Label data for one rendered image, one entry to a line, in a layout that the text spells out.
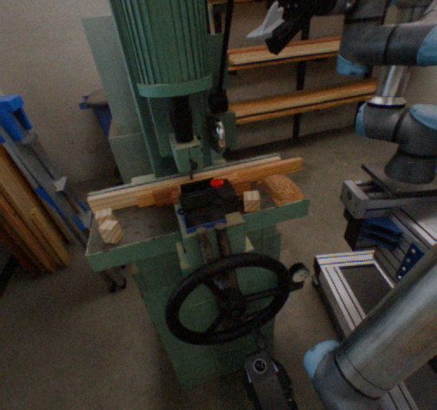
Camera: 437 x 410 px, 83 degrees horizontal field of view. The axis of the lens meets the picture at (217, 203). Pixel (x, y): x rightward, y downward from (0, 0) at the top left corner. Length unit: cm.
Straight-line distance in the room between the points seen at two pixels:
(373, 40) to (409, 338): 56
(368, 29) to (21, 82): 282
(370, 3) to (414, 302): 57
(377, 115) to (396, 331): 78
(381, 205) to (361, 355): 72
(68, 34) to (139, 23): 237
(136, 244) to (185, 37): 46
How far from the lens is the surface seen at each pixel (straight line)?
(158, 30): 57
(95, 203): 79
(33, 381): 172
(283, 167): 84
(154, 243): 65
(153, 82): 59
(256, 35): 55
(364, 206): 104
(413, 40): 68
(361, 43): 71
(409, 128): 103
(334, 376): 48
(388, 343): 41
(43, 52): 299
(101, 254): 66
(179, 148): 65
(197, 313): 90
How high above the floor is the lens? 131
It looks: 35 degrees down
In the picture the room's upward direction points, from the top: 6 degrees counter-clockwise
